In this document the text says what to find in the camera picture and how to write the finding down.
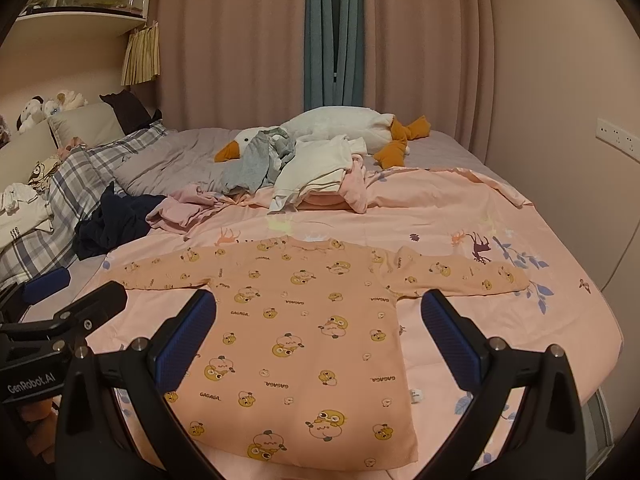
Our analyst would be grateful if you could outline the peach duck-print child shirt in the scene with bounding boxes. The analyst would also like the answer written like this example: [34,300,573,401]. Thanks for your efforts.
[106,237,528,471]

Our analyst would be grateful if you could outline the yellow striped small curtain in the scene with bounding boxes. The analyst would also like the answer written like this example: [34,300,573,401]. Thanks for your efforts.
[120,22,160,87]

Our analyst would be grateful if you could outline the light pink crumpled garment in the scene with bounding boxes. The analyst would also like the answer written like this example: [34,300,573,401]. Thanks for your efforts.
[145,183,235,235]

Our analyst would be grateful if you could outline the beige pillow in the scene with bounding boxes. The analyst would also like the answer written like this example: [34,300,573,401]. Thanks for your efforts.
[48,103,125,148]

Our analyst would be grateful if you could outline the pink folded garment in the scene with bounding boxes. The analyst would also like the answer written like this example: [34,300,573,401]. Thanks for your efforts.
[297,154,378,214]

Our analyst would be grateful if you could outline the grey small garment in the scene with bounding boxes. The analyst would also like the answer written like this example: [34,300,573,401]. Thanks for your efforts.
[216,127,295,196]

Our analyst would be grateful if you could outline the plush toys on headboard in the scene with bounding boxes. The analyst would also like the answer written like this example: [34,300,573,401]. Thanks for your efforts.
[16,90,88,133]

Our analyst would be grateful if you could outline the teal blue curtain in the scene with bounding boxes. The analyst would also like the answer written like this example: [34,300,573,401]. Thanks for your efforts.
[304,0,364,110]

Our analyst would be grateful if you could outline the navy blue garment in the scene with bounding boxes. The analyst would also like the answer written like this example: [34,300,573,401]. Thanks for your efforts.
[72,182,165,260]

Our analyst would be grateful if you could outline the pink animal-print duvet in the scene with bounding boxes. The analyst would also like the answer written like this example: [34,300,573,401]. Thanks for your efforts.
[84,168,623,479]

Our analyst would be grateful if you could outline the white goose plush toy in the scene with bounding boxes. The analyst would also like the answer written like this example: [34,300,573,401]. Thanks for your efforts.
[214,106,432,169]

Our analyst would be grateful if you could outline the cream white garment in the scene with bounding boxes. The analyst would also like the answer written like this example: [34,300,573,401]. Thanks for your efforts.
[269,136,367,212]

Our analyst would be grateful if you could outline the white wall socket strip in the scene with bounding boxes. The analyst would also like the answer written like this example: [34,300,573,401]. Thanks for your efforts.
[596,118,640,162]

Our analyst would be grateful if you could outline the dark brown cushion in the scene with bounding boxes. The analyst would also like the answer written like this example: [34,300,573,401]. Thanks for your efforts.
[100,89,162,136]

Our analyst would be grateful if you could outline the plaid grey blanket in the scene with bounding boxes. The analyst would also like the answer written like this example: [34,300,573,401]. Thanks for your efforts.
[1,122,170,288]

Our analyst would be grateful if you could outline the white printed garment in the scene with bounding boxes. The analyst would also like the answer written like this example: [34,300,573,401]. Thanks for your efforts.
[0,155,61,249]

